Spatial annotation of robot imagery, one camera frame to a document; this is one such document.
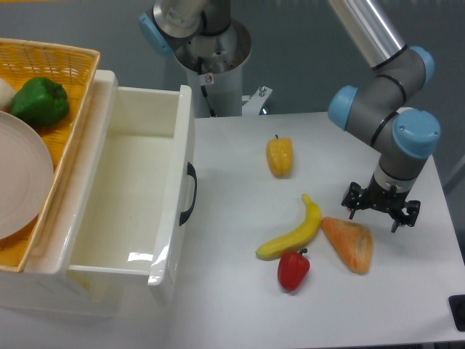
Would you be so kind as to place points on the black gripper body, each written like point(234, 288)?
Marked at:
point(389, 201)

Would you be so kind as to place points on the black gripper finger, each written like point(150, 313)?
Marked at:
point(354, 199)
point(404, 213)

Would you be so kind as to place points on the orange triangle bread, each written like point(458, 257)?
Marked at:
point(352, 242)

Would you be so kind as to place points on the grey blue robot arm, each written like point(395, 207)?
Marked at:
point(375, 114)

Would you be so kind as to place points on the yellow banana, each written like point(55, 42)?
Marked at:
point(296, 239)

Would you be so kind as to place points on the yellow bell pepper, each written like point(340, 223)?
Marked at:
point(280, 156)

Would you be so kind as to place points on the red bell pepper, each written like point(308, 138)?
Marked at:
point(292, 269)

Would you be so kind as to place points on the black object at table edge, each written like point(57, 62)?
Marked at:
point(457, 307)

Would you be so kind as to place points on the white open drawer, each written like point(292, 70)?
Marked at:
point(130, 231)

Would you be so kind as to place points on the yellow woven basket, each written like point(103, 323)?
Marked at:
point(74, 68)

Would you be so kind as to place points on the green bell pepper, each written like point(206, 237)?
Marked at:
point(40, 103)

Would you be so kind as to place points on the pink ceramic plate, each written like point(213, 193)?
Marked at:
point(26, 174)

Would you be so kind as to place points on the white round vegetable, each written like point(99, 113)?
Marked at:
point(7, 93)

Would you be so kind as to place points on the white metal bracket with bolts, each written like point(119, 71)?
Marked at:
point(256, 104)

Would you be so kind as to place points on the black drawer handle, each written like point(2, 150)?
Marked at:
point(192, 195)

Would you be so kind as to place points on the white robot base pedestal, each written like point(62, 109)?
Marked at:
point(214, 70)

